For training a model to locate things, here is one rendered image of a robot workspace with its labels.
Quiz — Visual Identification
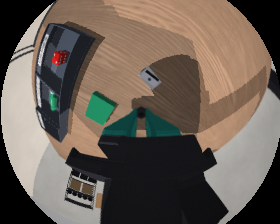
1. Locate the red die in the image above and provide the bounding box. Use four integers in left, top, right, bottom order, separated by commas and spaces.
52, 51, 67, 65

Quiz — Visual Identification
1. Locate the green battery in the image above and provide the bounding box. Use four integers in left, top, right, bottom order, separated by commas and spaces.
50, 90, 57, 111

